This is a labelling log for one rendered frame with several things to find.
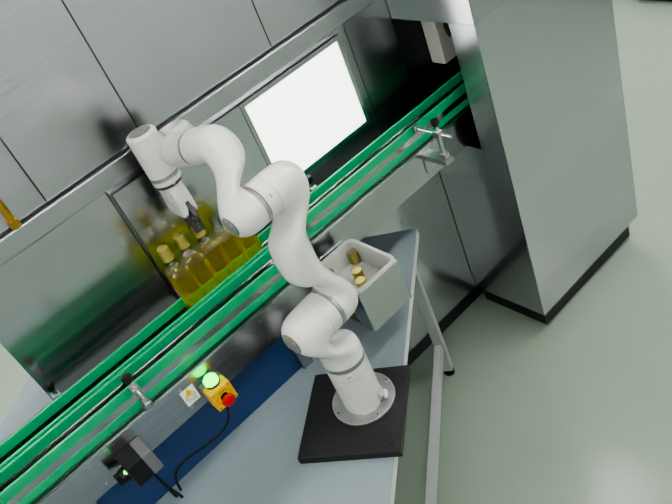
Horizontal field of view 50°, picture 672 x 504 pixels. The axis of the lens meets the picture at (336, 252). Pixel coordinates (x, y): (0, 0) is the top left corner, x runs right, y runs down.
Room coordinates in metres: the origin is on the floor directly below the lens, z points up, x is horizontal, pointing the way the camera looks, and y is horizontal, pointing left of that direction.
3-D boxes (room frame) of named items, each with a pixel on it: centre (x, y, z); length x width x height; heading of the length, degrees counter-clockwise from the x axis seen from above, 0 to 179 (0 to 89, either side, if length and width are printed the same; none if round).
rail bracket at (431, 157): (2.08, -0.46, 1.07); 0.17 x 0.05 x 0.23; 27
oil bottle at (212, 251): (1.82, 0.34, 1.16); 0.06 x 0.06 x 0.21; 27
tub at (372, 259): (1.75, -0.03, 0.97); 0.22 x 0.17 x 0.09; 27
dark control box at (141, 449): (1.41, 0.72, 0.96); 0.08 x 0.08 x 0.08; 27
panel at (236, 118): (2.09, 0.11, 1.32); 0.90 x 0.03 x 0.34; 117
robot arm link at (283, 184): (1.46, 0.07, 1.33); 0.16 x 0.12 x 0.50; 123
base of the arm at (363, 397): (1.45, 0.10, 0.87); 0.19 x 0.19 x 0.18
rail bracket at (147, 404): (1.48, 0.63, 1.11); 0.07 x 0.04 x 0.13; 27
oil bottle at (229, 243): (1.85, 0.29, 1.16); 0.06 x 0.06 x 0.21; 26
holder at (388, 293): (1.78, -0.02, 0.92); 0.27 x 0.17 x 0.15; 27
